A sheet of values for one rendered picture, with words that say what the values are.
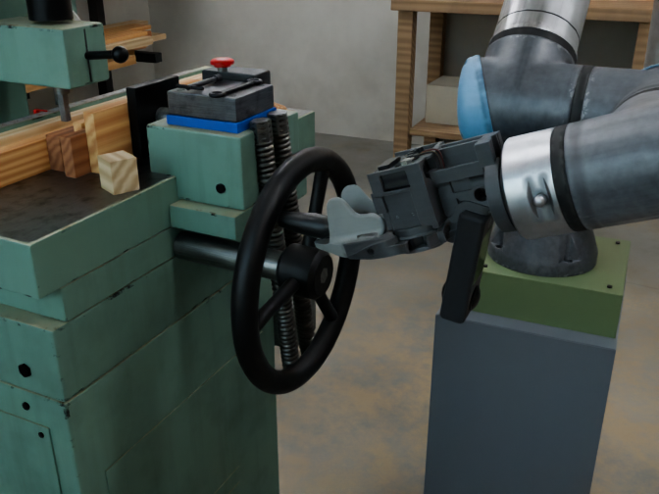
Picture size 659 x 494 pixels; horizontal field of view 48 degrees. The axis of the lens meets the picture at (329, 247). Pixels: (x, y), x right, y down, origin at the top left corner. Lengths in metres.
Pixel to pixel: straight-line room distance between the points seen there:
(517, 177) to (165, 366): 0.54
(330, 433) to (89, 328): 1.15
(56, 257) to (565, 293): 0.83
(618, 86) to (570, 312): 0.65
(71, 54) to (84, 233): 0.23
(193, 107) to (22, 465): 0.47
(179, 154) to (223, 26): 3.79
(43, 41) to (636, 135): 0.66
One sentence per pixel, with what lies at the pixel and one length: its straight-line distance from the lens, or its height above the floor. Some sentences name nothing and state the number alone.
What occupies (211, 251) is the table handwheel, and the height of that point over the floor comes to 0.82.
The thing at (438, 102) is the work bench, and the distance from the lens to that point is 3.73.
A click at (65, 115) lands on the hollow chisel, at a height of 0.96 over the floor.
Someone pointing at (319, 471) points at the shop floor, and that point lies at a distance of 1.82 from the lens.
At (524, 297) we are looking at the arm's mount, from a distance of 1.31.
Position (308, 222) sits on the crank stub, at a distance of 0.74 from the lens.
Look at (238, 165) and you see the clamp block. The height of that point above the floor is 0.93.
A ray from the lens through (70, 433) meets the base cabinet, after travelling 0.88.
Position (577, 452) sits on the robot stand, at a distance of 1.41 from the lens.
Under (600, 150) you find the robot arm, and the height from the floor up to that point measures 1.02.
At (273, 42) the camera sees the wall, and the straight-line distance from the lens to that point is 4.53.
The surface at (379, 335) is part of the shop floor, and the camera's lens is 2.32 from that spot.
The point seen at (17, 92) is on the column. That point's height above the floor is 0.95.
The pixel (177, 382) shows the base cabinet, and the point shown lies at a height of 0.62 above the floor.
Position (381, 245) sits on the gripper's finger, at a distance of 0.68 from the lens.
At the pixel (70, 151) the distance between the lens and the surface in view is 0.94.
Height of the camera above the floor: 1.19
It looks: 24 degrees down
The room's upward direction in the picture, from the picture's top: straight up
